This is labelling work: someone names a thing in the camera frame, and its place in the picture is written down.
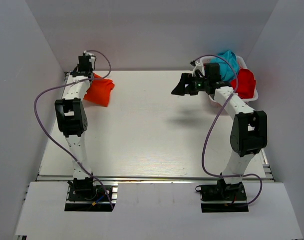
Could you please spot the orange t-shirt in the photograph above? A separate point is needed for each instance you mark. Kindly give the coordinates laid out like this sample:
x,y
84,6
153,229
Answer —
x,y
99,92

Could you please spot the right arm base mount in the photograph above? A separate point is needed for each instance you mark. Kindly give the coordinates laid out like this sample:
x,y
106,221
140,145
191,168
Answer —
x,y
222,197

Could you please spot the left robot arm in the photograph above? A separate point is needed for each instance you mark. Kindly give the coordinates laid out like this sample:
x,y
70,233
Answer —
x,y
72,120

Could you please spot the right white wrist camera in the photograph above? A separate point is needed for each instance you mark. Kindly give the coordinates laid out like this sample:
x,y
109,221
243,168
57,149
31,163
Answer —
x,y
198,68

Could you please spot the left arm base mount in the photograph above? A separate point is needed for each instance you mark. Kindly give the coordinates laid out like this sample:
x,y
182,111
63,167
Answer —
x,y
88,196

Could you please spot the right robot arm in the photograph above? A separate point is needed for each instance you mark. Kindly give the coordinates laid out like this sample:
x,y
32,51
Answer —
x,y
249,129

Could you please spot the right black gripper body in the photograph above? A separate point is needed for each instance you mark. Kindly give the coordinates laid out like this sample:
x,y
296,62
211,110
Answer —
x,y
202,83

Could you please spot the red t-shirt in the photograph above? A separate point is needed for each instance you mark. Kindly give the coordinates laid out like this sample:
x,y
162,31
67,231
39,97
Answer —
x,y
246,84

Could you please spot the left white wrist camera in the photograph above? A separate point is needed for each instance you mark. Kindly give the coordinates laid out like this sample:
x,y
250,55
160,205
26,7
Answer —
x,y
88,53

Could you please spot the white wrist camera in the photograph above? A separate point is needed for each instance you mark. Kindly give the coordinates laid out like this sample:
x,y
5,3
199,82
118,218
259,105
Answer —
x,y
88,53
198,68

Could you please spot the blue t-shirt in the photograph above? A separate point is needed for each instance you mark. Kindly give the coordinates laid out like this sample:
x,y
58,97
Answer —
x,y
226,72

